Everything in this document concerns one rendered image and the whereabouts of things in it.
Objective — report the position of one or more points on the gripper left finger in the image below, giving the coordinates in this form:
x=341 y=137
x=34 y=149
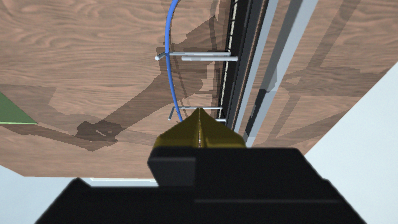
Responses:
x=183 y=133

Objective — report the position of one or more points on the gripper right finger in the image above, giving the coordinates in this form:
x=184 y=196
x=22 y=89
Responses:
x=216 y=134

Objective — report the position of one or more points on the black patch panel rack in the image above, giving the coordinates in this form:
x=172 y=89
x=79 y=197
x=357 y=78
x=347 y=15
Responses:
x=243 y=19

